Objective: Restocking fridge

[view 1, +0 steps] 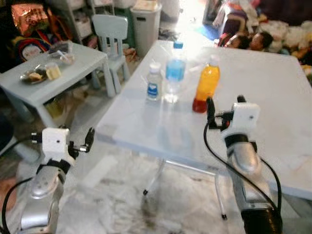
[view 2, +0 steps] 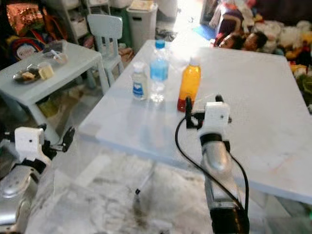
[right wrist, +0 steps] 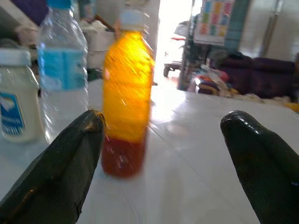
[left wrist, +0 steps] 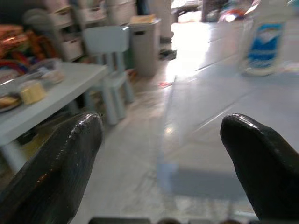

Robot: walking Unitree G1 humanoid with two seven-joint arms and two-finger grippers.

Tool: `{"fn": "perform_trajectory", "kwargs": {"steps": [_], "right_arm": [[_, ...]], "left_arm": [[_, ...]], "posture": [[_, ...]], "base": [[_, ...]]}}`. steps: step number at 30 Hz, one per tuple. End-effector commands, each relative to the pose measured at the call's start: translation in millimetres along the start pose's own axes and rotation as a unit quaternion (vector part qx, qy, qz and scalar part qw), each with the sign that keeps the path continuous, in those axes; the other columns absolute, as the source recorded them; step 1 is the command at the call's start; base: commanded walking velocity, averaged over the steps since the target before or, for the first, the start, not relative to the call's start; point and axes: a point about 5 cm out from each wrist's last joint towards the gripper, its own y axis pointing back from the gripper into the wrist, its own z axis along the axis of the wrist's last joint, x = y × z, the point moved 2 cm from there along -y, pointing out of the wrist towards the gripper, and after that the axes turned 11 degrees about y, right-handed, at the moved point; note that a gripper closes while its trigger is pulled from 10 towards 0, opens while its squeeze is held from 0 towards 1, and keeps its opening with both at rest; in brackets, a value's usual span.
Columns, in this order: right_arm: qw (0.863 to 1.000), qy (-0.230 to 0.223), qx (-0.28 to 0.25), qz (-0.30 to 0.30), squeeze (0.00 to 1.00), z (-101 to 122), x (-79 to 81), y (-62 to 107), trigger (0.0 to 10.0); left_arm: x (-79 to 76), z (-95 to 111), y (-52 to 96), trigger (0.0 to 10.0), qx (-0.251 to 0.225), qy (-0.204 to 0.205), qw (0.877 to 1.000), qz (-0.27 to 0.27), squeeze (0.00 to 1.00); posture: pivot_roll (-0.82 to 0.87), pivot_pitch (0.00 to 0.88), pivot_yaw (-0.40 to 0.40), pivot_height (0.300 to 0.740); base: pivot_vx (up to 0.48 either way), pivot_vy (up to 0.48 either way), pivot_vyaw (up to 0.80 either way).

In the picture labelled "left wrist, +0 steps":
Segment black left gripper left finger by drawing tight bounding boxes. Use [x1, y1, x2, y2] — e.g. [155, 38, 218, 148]
[0, 112, 103, 224]

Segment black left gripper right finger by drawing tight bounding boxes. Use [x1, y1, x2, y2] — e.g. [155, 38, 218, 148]
[220, 113, 299, 224]

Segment pale yellow block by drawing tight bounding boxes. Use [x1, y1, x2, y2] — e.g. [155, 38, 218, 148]
[20, 81, 46, 105]

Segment plate with brown food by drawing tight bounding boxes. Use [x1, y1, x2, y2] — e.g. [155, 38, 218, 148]
[0, 93, 23, 112]

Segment large white flat board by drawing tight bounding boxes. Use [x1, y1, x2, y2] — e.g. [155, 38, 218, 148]
[156, 22, 299, 201]

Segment white plastic table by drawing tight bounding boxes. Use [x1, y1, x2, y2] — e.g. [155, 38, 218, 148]
[0, 62, 109, 173]

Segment clear plastic food container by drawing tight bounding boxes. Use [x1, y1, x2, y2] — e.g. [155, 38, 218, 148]
[30, 59, 65, 86]

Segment clear bottle blue label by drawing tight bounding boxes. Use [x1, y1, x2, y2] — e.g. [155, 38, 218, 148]
[240, 14, 288, 77]

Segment white drawer unit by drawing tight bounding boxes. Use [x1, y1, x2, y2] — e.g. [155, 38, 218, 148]
[48, 0, 108, 63]

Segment colourful fabric pile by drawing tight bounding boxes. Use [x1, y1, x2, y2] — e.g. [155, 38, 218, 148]
[0, 24, 57, 77]

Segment light blue child chair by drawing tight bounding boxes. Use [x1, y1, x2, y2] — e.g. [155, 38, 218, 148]
[83, 25, 135, 126]

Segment grey lidded bin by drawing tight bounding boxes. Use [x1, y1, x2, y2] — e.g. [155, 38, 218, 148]
[127, 17, 162, 77]

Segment grey rounded chair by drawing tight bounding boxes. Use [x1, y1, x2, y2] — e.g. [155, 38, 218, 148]
[23, 9, 57, 59]

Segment yellow flat box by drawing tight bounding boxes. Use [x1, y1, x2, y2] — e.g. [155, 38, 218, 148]
[128, 14, 157, 25]

